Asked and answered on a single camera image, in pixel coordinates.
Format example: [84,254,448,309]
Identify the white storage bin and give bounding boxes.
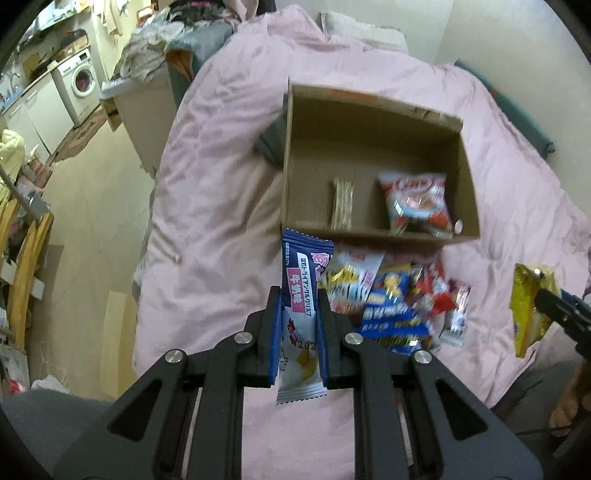
[99,69,178,174]

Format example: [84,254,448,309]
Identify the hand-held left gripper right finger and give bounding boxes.
[318,292,544,480]

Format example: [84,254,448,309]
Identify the pale yellow garment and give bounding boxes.
[0,129,26,185]

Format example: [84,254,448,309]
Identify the beige cracker stick packet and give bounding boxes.
[330,176,357,232]

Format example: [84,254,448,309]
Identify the golden yellow snack packet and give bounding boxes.
[509,263,560,358]

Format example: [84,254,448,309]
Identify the small brown cardboard box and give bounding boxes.
[102,99,123,132]

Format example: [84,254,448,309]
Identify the patterned floor rug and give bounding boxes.
[53,108,109,162]

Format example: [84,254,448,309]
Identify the white plastic bag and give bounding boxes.
[30,375,70,395]

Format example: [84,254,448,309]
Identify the person's right hand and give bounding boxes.
[549,357,591,439]

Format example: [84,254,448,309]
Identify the white cabinet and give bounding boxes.
[0,74,75,160]

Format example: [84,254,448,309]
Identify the red cartoon snack packet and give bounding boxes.
[411,261,455,319]

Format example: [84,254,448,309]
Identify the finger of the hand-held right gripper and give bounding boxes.
[533,287,591,360]

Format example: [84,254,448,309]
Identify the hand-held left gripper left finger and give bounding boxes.
[52,285,283,480]

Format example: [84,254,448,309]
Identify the yellow and pink snack packet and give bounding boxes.
[318,249,386,319]

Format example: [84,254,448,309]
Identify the pile of pale laundry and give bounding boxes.
[113,21,185,84]

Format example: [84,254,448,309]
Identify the blue and white snack packet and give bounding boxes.
[276,227,335,406]

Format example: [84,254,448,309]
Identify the grey pants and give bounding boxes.
[0,360,578,480]

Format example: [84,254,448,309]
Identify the red and white snack bag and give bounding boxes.
[378,172,455,238]

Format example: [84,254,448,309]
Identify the white pillow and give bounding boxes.
[320,10,409,51]

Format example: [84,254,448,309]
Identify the blue chips packet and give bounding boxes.
[360,263,435,356]

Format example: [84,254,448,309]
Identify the white washing machine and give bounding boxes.
[51,48,103,127]

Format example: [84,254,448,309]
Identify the wooden rack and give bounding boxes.
[0,185,55,352]

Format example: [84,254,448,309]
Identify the blue jeans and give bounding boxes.
[166,21,234,107]

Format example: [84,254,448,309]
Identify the pink blanket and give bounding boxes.
[131,4,591,480]

